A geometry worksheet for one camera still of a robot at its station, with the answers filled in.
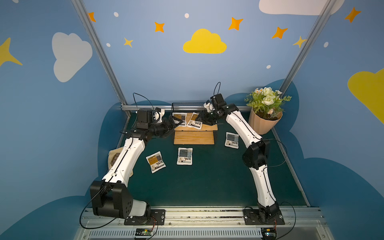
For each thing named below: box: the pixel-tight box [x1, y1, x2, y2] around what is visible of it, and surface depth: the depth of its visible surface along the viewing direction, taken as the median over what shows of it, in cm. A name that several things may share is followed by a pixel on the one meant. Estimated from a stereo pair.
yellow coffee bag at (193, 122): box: [187, 112, 203, 130], surface depth 93 cm
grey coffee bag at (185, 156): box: [176, 147, 193, 165], surface depth 98 cm
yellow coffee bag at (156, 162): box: [146, 151, 167, 174], surface depth 95 cm
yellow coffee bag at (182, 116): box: [172, 112, 187, 127], surface depth 98 cm
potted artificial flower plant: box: [244, 86, 292, 135], surface depth 92 cm
